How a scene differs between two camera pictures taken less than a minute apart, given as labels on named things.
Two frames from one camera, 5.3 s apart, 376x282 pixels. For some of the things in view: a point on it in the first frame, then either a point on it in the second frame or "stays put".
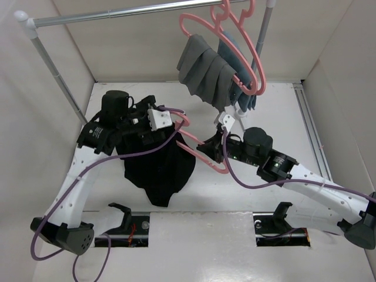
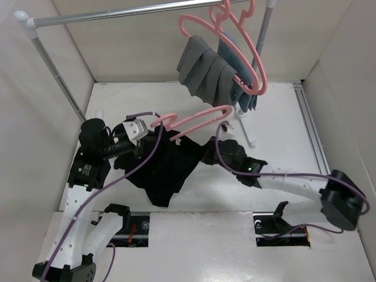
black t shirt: [163, 171] stays put
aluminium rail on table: [312, 131] stays put
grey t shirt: [204, 74] stays put
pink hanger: [195, 154] to [174, 117]
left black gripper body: [138, 123] to [116, 146]
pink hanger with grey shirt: [220, 12] stays put
